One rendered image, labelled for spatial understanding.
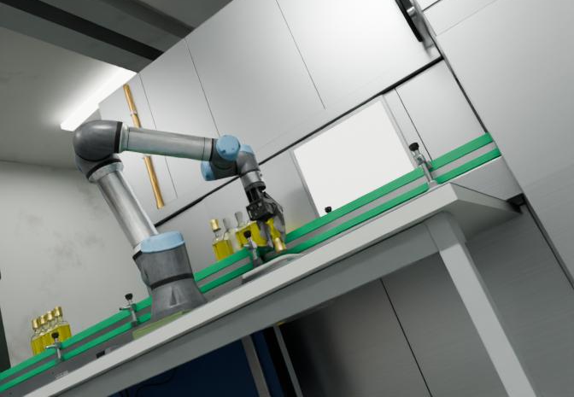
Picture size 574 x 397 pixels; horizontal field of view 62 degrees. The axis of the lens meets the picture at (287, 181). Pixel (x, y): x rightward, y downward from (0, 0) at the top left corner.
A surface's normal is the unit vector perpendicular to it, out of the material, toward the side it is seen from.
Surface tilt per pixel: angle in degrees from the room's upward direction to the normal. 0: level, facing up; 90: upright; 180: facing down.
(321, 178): 90
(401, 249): 90
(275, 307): 90
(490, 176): 90
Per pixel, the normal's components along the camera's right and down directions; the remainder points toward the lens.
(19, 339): 0.76, -0.47
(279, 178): -0.47, -0.13
